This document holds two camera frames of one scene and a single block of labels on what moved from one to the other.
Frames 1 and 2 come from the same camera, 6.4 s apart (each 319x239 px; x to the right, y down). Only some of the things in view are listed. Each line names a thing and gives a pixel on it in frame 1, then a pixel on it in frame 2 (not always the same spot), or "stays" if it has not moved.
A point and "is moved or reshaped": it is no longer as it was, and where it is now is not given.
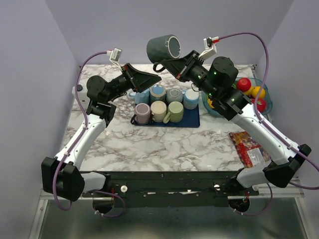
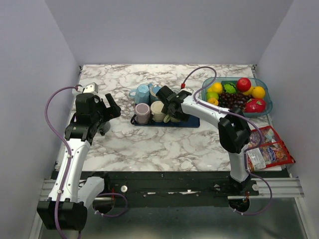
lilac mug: [142, 114] stays
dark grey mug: [163, 48] is moved or reshaped
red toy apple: [243, 84] stays
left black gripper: [140, 80] → [110, 112]
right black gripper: [181, 67] → [181, 117]
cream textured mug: [159, 110] stays
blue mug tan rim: [157, 92] stays
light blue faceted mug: [142, 97] stays
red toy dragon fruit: [261, 104] stays
